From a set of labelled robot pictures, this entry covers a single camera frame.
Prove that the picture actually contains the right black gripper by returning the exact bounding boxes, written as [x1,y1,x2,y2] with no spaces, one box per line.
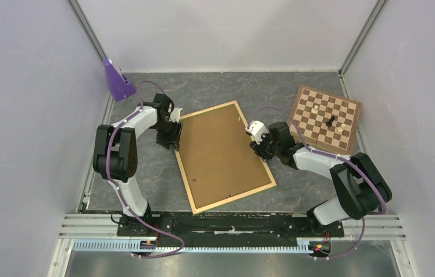
[250,130,281,162]

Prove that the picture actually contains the white slotted cable duct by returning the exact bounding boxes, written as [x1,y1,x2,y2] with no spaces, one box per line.
[73,239,324,254]

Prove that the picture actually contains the black chess piece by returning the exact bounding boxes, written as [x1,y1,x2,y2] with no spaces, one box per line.
[325,115,336,127]

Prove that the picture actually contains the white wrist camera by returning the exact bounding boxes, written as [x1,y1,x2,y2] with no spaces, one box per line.
[169,107,182,122]
[246,120,269,144]

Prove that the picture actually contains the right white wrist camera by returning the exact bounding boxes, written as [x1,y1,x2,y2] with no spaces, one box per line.
[246,120,269,144]

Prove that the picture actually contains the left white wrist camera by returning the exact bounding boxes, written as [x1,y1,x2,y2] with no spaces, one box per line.
[169,107,182,122]

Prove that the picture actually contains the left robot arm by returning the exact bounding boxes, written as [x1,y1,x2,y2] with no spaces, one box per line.
[92,93,183,235]

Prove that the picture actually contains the white chess piece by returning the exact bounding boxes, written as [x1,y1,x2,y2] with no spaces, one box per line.
[336,123,345,133]
[311,105,319,114]

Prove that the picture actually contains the brown frame backing board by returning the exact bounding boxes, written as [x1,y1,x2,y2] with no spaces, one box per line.
[178,104,273,211]

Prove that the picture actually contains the purple plastic stand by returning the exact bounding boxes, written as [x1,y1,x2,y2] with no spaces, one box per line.
[103,59,136,102]

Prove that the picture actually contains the wooden chessboard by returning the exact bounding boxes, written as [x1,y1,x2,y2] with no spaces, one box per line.
[287,85,362,155]

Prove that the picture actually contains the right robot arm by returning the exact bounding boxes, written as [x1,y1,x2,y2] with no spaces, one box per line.
[246,121,392,235]

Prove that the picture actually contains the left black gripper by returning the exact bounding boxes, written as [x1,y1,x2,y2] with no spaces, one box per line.
[153,119,184,151]

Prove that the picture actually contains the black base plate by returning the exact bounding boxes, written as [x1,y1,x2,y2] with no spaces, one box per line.
[117,211,344,248]

